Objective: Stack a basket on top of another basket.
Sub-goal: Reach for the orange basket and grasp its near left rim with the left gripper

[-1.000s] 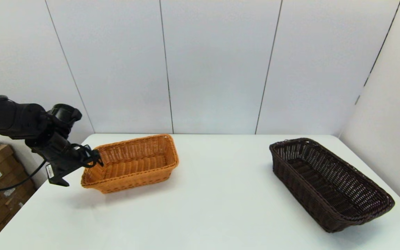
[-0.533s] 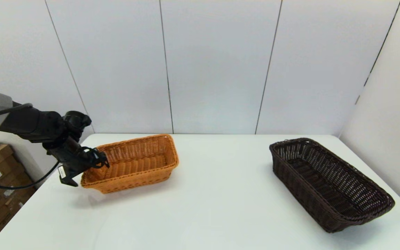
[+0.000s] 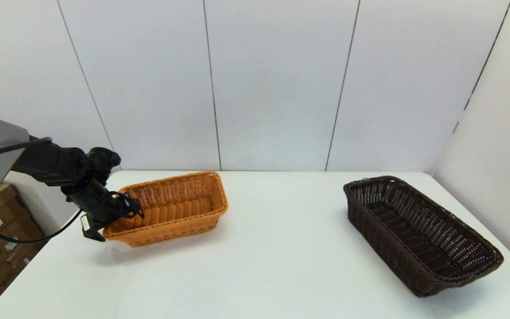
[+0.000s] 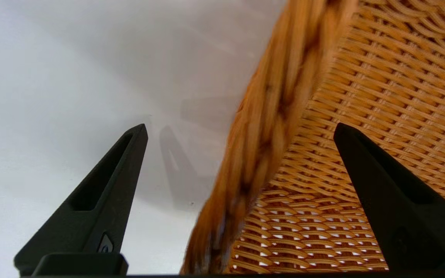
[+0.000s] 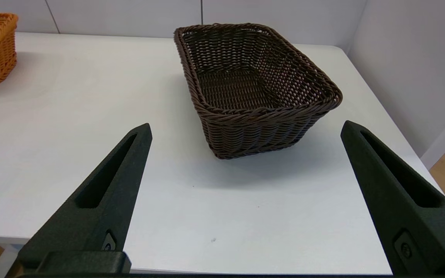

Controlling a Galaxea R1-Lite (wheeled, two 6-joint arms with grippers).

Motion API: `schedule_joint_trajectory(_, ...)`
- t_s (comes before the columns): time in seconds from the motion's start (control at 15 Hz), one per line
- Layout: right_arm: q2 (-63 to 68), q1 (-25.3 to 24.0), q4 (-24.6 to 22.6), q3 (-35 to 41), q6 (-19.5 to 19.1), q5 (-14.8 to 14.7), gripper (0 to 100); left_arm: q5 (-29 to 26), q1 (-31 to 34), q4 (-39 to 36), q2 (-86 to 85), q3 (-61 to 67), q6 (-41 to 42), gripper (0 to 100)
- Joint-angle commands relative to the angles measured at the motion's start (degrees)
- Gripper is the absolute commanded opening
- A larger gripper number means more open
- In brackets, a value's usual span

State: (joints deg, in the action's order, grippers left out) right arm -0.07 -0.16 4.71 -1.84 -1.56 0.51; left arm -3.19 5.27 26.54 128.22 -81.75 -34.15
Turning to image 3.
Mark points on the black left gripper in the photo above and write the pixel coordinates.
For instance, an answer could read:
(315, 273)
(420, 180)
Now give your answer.
(98, 204)

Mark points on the orange wicker basket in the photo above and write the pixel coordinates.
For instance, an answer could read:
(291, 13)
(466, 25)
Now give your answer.
(179, 212)

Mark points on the dark brown wicker basket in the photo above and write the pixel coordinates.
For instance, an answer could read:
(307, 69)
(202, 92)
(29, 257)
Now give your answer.
(414, 239)

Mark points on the black and grey left robot arm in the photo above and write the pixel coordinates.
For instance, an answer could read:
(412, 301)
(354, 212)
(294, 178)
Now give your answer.
(47, 166)

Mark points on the cardboard box with white label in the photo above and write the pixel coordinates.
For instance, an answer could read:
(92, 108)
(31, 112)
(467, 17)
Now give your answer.
(11, 221)
(27, 248)

